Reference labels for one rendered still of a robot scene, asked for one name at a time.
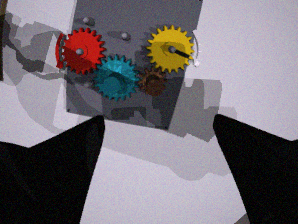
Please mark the teal gear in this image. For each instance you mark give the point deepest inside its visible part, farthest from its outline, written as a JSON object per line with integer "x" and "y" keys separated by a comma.
{"x": 116, "y": 78}

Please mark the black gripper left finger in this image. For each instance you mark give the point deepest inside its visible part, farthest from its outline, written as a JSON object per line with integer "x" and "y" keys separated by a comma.
{"x": 56, "y": 174}

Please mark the yellow gear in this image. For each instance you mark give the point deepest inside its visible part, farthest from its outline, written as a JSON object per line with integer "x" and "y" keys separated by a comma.
{"x": 161, "y": 43}

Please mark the red gear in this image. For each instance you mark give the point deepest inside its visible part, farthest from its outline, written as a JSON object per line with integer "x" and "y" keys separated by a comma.
{"x": 92, "y": 51}

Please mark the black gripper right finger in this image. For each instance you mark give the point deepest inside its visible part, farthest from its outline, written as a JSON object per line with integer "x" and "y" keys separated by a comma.
{"x": 264, "y": 166}

